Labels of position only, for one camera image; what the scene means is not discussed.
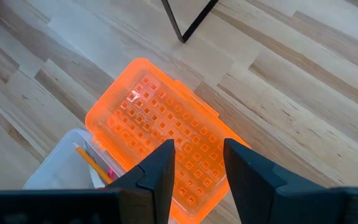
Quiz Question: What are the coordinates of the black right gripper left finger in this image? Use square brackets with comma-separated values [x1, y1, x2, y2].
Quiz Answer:
[0, 139, 177, 224]

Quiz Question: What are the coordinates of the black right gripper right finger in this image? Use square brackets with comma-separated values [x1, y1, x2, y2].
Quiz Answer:
[223, 138, 358, 224]

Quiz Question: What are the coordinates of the orange pencil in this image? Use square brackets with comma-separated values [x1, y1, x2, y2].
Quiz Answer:
[75, 145, 114, 185]

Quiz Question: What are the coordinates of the clear plastic pencil box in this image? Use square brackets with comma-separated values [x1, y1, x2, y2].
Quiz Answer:
[22, 129, 127, 190]

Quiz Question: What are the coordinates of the orange studded box lid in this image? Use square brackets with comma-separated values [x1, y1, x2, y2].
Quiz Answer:
[85, 57, 250, 224]

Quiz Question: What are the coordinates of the black shelf support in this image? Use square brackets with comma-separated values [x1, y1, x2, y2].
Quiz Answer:
[161, 0, 219, 44]

